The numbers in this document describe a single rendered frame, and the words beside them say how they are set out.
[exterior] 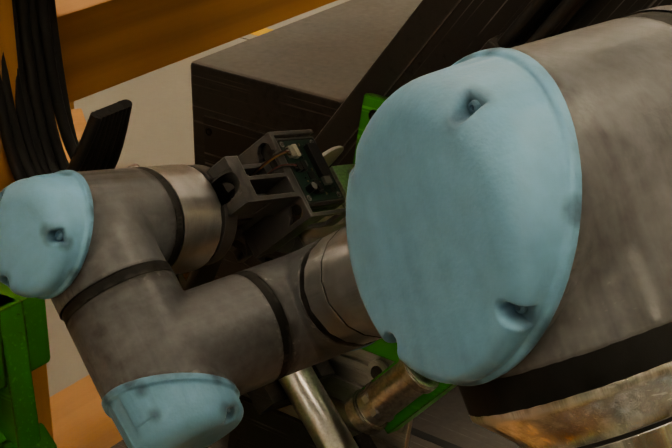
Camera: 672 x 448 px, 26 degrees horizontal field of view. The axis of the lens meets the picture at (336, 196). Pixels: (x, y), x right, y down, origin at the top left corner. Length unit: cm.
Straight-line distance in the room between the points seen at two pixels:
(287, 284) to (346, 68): 45
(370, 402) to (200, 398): 32
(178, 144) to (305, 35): 304
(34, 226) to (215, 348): 13
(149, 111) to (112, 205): 383
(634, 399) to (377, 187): 13
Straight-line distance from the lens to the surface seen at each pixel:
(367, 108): 119
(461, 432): 143
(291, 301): 93
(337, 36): 144
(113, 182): 93
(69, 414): 151
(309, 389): 122
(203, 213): 97
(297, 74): 133
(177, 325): 89
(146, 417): 88
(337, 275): 88
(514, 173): 51
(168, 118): 467
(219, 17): 158
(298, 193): 103
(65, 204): 89
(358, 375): 125
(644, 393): 54
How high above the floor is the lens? 169
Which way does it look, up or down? 24 degrees down
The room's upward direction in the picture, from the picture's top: straight up
